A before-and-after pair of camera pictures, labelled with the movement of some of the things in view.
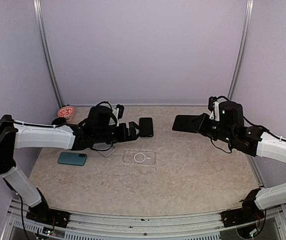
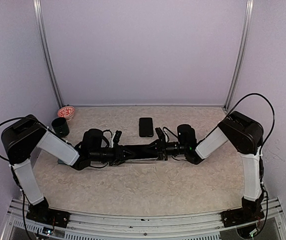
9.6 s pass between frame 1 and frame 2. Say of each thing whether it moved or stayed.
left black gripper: moved
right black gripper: moved
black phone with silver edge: stayed
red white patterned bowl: stayed
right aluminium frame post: stayed
